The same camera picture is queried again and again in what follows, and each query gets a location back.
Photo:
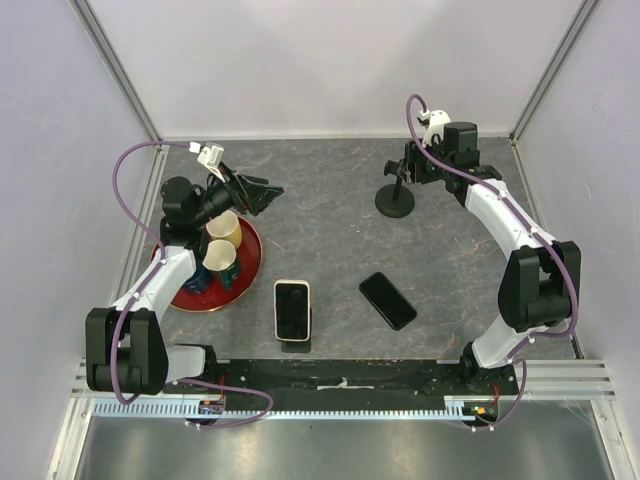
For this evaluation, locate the cream paper cup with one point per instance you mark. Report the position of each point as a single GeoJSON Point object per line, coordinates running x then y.
{"type": "Point", "coordinates": [220, 256]}

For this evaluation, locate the slotted cable duct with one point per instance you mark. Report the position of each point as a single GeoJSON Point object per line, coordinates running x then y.
{"type": "Point", "coordinates": [197, 410]}

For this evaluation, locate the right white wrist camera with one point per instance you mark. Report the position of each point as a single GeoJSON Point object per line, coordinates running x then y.
{"type": "Point", "coordinates": [433, 121]}

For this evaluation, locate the front aluminium rail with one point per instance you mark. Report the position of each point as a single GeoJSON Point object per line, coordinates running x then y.
{"type": "Point", "coordinates": [552, 380]}

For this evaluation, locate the right aluminium frame post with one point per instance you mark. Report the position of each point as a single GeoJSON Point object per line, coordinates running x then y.
{"type": "Point", "coordinates": [563, 50]}

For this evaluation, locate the green mug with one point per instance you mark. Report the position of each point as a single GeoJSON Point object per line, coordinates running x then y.
{"type": "Point", "coordinates": [229, 275]}

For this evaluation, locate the black smartphone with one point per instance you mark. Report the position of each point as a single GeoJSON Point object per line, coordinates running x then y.
{"type": "Point", "coordinates": [388, 301]}

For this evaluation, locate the red round tray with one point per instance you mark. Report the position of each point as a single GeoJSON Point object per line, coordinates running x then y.
{"type": "Point", "coordinates": [250, 254]}

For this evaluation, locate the yellow cup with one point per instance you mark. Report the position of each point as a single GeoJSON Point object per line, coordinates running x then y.
{"type": "Point", "coordinates": [226, 227]}

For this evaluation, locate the blue mug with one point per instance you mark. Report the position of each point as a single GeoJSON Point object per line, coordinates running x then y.
{"type": "Point", "coordinates": [199, 282]}

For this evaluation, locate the left aluminium frame post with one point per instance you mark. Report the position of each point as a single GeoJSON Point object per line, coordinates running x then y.
{"type": "Point", "coordinates": [101, 41]}

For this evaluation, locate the black round-base phone holder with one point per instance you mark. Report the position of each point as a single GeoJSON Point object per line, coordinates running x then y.
{"type": "Point", "coordinates": [394, 200]}

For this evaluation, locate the aluminium frame post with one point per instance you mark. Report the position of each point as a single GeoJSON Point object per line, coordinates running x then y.
{"type": "Point", "coordinates": [563, 50]}
{"type": "Point", "coordinates": [101, 41]}

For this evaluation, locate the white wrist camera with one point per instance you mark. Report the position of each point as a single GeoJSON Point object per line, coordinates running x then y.
{"type": "Point", "coordinates": [433, 121]}
{"type": "Point", "coordinates": [209, 155]}

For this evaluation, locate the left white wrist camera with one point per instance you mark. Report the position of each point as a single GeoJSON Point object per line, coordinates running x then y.
{"type": "Point", "coordinates": [209, 155]}

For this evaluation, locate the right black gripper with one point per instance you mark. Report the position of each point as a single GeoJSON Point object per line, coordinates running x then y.
{"type": "Point", "coordinates": [414, 153]}

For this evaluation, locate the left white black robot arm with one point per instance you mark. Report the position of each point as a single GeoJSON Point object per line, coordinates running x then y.
{"type": "Point", "coordinates": [125, 350]}

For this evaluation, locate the black folding phone stand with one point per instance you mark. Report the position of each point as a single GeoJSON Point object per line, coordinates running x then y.
{"type": "Point", "coordinates": [302, 345]}

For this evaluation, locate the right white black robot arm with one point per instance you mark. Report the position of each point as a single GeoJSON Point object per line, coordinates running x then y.
{"type": "Point", "coordinates": [540, 286]}

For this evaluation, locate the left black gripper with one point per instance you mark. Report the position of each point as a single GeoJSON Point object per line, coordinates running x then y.
{"type": "Point", "coordinates": [256, 198]}

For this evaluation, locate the pink-case smartphone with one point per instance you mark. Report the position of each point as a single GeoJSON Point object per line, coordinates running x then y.
{"type": "Point", "coordinates": [292, 310]}

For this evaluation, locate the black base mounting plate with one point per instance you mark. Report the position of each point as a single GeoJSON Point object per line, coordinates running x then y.
{"type": "Point", "coordinates": [428, 377]}

